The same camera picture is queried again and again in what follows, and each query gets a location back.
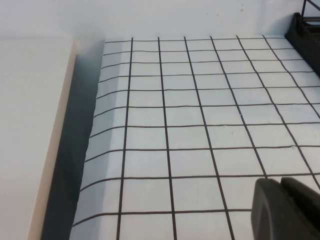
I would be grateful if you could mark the beige side board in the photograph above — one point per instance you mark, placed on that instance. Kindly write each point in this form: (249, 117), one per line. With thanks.
(25, 125)

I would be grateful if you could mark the white grid pattern tablecloth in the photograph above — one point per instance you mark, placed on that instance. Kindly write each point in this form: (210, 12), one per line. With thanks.
(175, 125)

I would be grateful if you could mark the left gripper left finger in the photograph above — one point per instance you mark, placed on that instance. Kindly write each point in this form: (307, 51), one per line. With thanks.
(267, 212)

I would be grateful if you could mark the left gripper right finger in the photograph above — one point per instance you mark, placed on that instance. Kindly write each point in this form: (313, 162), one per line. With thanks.
(305, 207)

